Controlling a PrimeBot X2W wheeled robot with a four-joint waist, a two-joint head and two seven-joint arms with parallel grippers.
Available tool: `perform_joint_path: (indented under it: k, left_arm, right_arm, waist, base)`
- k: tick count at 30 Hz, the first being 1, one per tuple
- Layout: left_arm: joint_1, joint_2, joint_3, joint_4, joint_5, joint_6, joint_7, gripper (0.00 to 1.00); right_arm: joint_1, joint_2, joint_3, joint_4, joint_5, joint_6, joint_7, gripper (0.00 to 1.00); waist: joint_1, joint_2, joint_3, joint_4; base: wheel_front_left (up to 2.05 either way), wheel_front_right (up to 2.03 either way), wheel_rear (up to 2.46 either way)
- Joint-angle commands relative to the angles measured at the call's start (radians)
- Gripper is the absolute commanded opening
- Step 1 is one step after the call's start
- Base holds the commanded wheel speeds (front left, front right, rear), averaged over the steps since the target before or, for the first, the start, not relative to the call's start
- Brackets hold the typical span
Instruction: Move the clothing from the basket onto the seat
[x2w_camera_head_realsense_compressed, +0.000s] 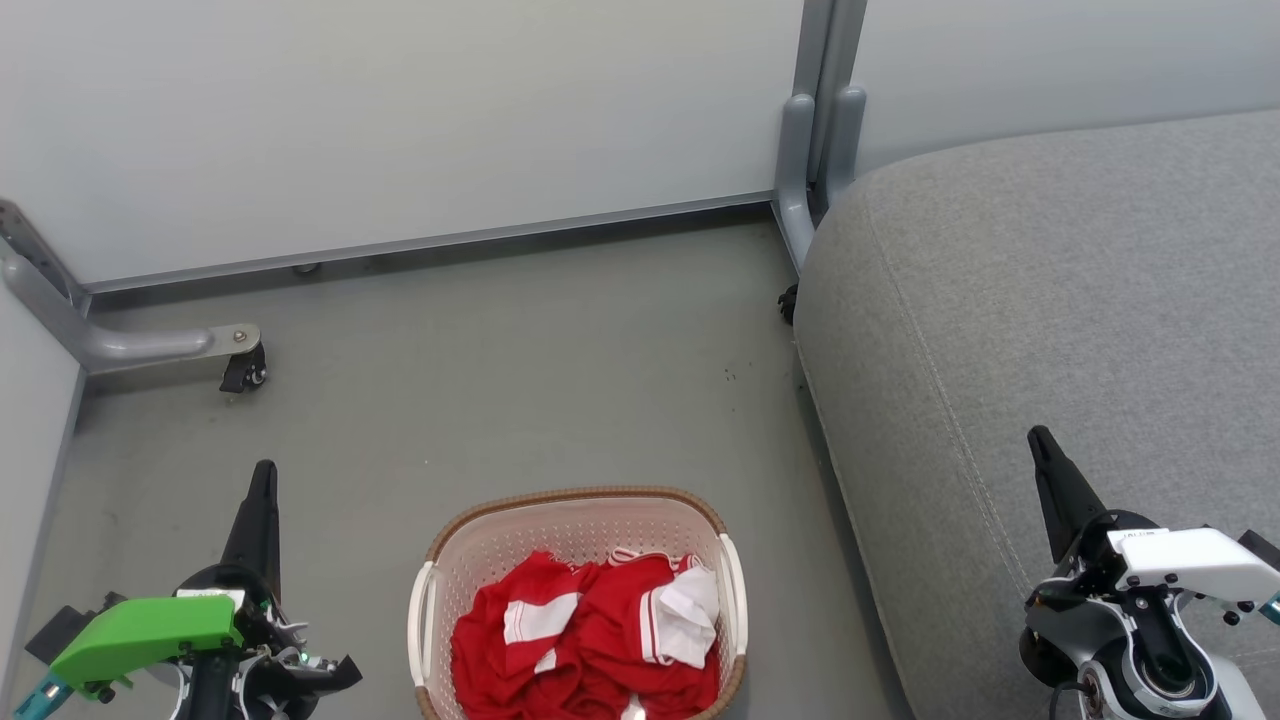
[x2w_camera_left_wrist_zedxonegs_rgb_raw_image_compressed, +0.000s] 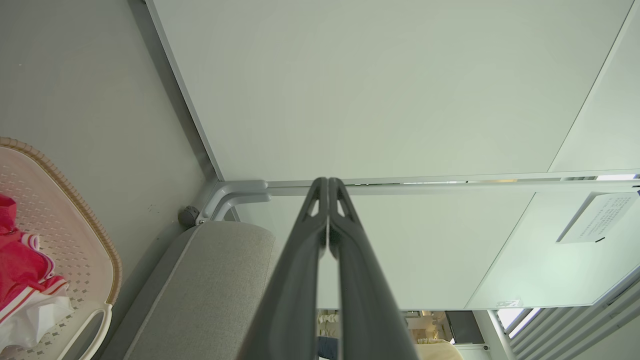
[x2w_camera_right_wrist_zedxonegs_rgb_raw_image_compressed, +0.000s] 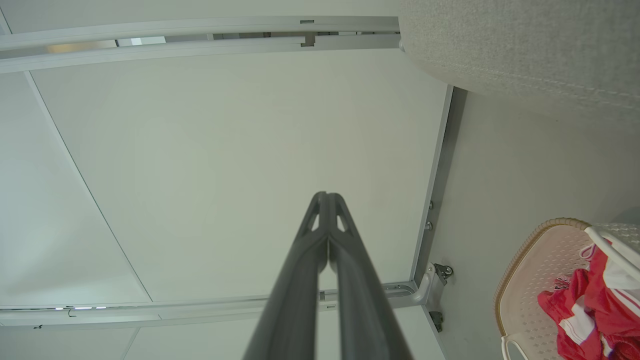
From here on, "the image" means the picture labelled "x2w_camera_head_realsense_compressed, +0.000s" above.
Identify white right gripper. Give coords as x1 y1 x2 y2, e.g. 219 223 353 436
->
1027 425 1280 603

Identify red shirt with white collar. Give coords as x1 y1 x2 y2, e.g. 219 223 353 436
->
450 550 641 720

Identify red shorts with striped hem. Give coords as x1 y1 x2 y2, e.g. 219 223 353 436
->
585 548 723 720

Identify pink plastic laundry basket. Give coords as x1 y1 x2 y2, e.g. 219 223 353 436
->
407 486 749 720

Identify grey partition base rail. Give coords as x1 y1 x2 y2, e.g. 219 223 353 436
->
84 190 777 297

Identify grey fabric sofa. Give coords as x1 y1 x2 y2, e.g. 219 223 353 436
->
793 108 1280 720

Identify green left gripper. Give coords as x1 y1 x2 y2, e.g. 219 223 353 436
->
48 459 303 701

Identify grey partition foot bracket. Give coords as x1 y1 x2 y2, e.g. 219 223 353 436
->
0 198 262 377

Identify grey partition post with feet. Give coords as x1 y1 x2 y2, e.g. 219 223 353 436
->
773 0 868 273

